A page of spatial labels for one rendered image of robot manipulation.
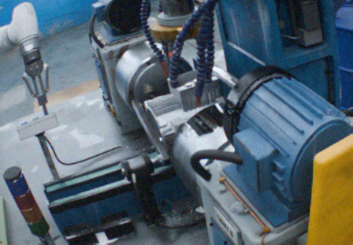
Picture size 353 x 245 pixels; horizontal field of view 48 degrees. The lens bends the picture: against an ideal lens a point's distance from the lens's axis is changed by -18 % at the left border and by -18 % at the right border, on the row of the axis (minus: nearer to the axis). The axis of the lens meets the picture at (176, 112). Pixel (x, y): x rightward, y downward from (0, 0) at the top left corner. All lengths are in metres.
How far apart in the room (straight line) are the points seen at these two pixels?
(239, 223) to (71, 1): 6.23
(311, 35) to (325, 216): 0.77
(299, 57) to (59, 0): 5.76
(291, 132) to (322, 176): 0.12
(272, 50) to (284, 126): 0.57
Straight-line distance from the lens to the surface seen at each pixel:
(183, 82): 1.43
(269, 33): 1.25
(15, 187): 1.03
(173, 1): 1.26
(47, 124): 1.57
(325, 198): 0.67
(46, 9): 6.86
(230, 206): 0.86
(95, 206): 1.40
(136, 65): 1.55
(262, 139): 0.74
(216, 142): 1.06
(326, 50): 1.40
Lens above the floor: 1.72
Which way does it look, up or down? 28 degrees down
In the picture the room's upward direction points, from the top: 12 degrees counter-clockwise
